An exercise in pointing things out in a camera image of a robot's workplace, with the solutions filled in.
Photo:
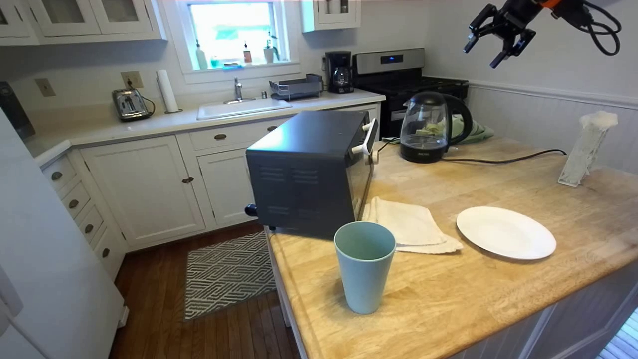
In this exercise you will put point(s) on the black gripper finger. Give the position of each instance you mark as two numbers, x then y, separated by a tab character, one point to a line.
516	45
475	31

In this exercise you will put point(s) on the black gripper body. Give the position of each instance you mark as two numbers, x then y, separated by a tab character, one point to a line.
520	13

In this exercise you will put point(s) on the black kettle lid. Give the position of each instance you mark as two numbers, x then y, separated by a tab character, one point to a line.
425	96

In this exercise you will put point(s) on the black steel stove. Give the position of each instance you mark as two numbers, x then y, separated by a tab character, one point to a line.
389	67

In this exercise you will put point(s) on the green towel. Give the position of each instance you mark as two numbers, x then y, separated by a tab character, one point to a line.
481	134

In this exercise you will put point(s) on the white paper napkins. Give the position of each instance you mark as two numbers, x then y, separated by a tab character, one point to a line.
600	120

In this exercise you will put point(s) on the black coffee maker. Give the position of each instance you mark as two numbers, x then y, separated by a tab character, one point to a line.
339	73

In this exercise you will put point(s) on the narrow white upper cabinet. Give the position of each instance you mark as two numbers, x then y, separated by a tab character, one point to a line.
331	13

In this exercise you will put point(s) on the white round plate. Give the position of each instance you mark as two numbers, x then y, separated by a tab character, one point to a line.
505	232

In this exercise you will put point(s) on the grey dish rack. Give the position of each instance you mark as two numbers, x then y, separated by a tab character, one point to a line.
295	88

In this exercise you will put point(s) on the beige folded cloth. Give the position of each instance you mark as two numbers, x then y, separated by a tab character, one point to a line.
409	226

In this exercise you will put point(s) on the small orange bottle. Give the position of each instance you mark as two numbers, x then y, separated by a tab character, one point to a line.
247	55

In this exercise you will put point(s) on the black toaster oven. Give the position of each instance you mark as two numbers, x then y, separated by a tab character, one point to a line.
299	180

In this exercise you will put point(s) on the kitchen window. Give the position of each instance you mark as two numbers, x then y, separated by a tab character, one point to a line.
231	31

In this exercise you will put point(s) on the chrome faucet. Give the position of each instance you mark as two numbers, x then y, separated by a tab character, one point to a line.
237	90

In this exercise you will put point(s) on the white kitchen sink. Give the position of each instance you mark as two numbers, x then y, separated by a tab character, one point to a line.
241	108

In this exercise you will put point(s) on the blue sponge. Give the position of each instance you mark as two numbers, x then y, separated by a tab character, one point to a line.
227	65

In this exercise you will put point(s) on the pale green cup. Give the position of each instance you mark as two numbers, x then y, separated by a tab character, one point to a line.
363	272

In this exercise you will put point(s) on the white bottle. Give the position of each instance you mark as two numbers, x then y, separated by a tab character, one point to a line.
199	57

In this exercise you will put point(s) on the white kitchen island base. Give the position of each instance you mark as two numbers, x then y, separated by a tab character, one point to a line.
584	320

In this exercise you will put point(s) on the white paper towel roll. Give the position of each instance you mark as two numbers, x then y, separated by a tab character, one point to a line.
168	90

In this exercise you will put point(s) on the grey chevron rug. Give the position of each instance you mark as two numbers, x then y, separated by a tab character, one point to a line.
225	276

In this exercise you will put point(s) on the silver toaster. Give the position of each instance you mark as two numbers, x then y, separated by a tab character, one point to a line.
132	104

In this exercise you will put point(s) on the white base cabinets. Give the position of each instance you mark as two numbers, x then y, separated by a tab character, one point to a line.
146	186

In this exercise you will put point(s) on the wide white upper cabinet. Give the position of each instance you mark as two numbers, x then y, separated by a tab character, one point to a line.
80	17

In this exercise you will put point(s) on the black microwave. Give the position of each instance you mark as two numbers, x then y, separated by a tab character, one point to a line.
10	110

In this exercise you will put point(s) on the white refrigerator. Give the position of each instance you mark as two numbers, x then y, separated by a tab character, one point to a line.
46	266

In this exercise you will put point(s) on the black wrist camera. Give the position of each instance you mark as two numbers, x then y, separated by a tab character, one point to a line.
574	11

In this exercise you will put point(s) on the white wall outlet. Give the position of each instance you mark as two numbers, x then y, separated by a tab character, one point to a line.
44	86
132	79

